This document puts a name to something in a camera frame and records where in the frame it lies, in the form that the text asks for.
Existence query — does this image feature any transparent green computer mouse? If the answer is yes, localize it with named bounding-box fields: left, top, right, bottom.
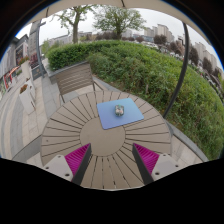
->
left=114, top=104, right=125, bottom=117

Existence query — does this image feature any dark curved umbrella pole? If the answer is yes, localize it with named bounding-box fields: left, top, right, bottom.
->
left=162, top=22, right=190, bottom=119

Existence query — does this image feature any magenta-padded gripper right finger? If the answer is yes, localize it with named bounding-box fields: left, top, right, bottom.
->
left=131, top=142, right=181, bottom=186

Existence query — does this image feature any white planter with orange flowers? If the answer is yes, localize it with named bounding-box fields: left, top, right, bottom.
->
left=18, top=83, right=37, bottom=115

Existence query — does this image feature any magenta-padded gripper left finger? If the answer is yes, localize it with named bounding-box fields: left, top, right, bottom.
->
left=42, top=143, right=93, bottom=186

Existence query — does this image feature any tall grey sign pillar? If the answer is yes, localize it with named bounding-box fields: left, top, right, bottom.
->
left=28, top=20, right=48, bottom=80

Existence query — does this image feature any blue square mouse pad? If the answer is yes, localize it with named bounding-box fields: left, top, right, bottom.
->
left=96, top=97, right=145, bottom=131

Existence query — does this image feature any thin-trunked leafy tree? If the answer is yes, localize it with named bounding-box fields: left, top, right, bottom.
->
left=54, top=4, right=98, bottom=44

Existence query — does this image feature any white planter with red flowers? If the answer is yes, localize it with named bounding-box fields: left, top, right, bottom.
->
left=18, top=56, right=33, bottom=81

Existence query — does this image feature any beige patio umbrella canopy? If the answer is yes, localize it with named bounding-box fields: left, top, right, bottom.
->
left=24, top=0, right=201, bottom=38

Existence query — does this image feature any brown slatted patio chair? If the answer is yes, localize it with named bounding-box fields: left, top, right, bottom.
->
left=54, top=61, right=104, bottom=104

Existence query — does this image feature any round-crowned leafy tree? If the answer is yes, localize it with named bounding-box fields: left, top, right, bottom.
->
left=93, top=4, right=147, bottom=40

